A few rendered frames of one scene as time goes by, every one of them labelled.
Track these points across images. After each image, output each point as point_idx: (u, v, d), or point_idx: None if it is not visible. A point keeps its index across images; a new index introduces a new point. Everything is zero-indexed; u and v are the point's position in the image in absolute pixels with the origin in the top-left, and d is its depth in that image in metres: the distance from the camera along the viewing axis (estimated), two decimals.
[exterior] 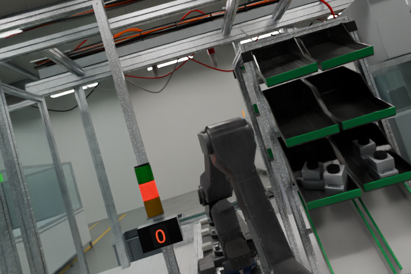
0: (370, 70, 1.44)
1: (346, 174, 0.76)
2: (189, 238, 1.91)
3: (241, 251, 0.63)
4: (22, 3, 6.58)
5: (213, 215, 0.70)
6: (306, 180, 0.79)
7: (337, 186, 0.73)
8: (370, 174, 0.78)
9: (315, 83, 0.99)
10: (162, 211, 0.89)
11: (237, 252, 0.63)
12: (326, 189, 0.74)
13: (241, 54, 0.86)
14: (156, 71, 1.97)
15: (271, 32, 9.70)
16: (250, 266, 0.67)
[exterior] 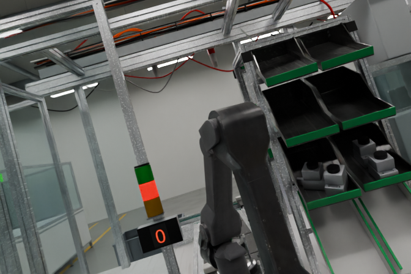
0: (370, 70, 1.44)
1: (346, 174, 0.76)
2: (189, 238, 1.91)
3: None
4: (22, 3, 6.58)
5: (219, 262, 0.56)
6: (306, 180, 0.79)
7: (337, 186, 0.73)
8: (370, 174, 0.78)
9: (315, 83, 0.99)
10: (162, 211, 0.89)
11: None
12: (326, 189, 0.74)
13: (241, 54, 0.86)
14: (156, 71, 1.97)
15: (271, 32, 9.70)
16: None
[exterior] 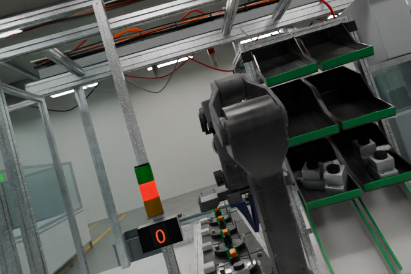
0: (370, 70, 1.44)
1: (346, 174, 0.76)
2: (189, 238, 1.91)
3: None
4: (22, 3, 6.58)
5: (215, 142, 0.60)
6: (306, 180, 0.79)
7: (337, 186, 0.73)
8: (370, 174, 0.78)
9: (315, 83, 0.99)
10: (162, 211, 0.89)
11: None
12: (326, 189, 0.74)
13: (241, 54, 0.86)
14: (156, 71, 1.97)
15: (271, 32, 9.70)
16: None
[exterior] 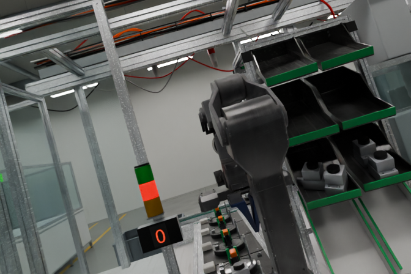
0: (370, 70, 1.44)
1: (346, 174, 0.76)
2: (189, 238, 1.91)
3: None
4: (22, 3, 6.58)
5: (215, 141, 0.60)
6: (306, 180, 0.79)
7: (337, 186, 0.73)
8: (370, 174, 0.78)
9: (315, 83, 0.99)
10: (162, 211, 0.89)
11: None
12: (326, 189, 0.74)
13: (241, 54, 0.86)
14: (156, 71, 1.97)
15: (271, 32, 9.70)
16: None
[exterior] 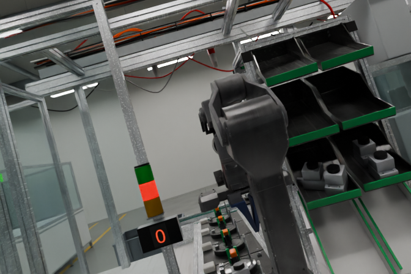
0: (370, 70, 1.44)
1: (346, 174, 0.76)
2: (189, 238, 1.91)
3: None
4: (22, 3, 6.58)
5: (215, 141, 0.60)
6: (306, 180, 0.79)
7: (337, 186, 0.73)
8: (370, 174, 0.78)
9: (315, 83, 0.99)
10: (162, 211, 0.89)
11: None
12: (326, 189, 0.74)
13: (241, 54, 0.86)
14: (156, 71, 1.97)
15: (271, 32, 9.70)
16: None
